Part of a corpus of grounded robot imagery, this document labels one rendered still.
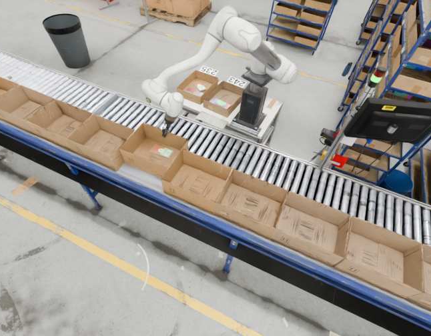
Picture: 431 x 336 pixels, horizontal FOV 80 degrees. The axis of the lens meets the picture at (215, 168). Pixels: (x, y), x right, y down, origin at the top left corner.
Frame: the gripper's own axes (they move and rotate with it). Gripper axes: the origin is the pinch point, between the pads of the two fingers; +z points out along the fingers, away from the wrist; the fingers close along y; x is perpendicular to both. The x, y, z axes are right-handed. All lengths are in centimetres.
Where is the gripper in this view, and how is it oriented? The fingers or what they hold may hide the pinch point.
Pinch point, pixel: (165, 133)
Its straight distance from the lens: 197.9
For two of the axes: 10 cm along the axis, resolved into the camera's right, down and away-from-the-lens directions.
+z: -3.5, 4.4, 8.2
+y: 4.2, -7.1, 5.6
